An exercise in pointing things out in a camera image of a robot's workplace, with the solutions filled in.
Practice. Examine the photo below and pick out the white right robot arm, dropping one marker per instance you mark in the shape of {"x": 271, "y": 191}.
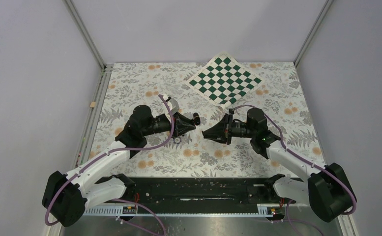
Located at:
{"x": 326, "y": 190}

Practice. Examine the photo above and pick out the green white chessboard mat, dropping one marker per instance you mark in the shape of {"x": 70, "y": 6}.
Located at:
{"x": 223, "y": 81}

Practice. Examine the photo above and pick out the white cable duct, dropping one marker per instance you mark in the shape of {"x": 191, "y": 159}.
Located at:
{"x": 128, "y": 210}

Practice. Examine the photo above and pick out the blue poker chip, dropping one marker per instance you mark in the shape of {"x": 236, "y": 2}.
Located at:
{"x": 177, "y": 140}

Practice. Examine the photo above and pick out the black earbud charging case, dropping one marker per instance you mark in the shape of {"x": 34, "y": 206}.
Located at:
{"x": 196, "y": 119}

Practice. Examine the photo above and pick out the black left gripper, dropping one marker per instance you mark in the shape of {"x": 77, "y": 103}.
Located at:
{"x": 182, "y": 125}

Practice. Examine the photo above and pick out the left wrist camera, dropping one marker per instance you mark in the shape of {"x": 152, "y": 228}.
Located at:
{"x": 172, "y": 103}

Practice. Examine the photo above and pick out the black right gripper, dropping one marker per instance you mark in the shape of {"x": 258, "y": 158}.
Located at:
{"x": 221, "y": 132}

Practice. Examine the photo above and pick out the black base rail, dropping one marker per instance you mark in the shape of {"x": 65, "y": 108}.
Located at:
{"x": 202, "y": 195}

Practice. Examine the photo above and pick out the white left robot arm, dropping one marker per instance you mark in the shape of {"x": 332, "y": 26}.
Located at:
{"x": 68, "y": 195}

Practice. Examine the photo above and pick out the floral table mat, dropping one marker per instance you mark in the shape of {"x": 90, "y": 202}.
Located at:
{"x": 280, "y": 96}

